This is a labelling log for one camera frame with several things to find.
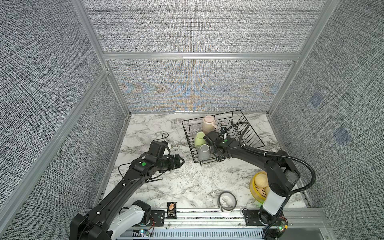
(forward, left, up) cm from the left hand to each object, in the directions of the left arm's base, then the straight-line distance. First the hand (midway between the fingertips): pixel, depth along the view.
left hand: (179, 163), depth 77 cm
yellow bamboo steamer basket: (-15, -40, -9) cm, 43 cm away
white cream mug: (+7, -14, -2) cm, 16 cm away
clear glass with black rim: (-16, -24, -15) cm, 32 cm away
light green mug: (+15, -12, -2) cm, 19 cm away
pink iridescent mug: (+28, -19, -2) cm, 34 cm away
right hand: (+14, -24, -6) cm, 28 cm away
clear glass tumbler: (+26, -10, -4) cm, 28 cm away
